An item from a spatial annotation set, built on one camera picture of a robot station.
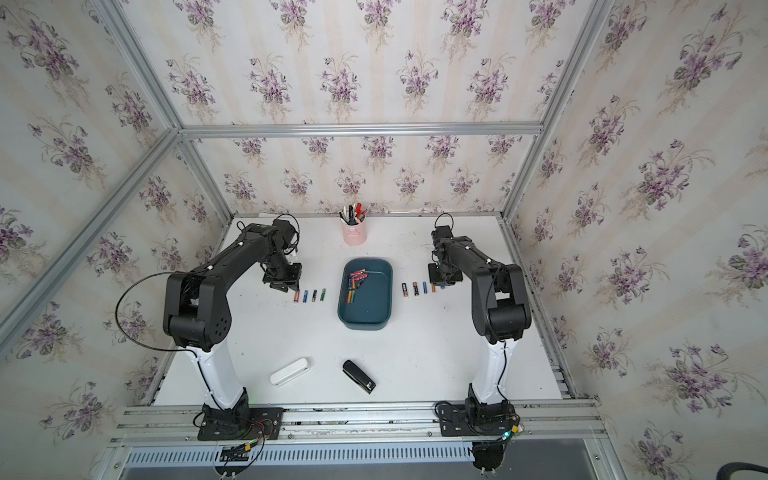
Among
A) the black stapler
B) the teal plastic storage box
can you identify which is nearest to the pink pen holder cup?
the teal plastic storage box

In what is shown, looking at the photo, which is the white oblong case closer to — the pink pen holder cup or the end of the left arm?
the end of the left arm

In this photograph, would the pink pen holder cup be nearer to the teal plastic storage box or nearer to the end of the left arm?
the teal plastic storage box

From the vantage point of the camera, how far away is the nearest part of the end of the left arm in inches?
31.6

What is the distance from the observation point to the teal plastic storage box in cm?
90

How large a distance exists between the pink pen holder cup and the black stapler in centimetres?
45

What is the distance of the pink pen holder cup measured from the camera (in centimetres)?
106

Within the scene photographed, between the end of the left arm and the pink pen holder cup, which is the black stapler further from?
the pink pen holder cup

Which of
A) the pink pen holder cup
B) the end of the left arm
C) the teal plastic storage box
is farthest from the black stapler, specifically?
the pink pen holder cup

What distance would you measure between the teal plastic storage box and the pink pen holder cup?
94 mm

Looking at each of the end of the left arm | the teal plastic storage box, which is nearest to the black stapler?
the teal plastic storage box

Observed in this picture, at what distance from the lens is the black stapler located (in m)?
0.78

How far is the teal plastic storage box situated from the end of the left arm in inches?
6.4

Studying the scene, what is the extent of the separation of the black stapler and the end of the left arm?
0.90ft

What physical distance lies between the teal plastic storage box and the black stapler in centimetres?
13
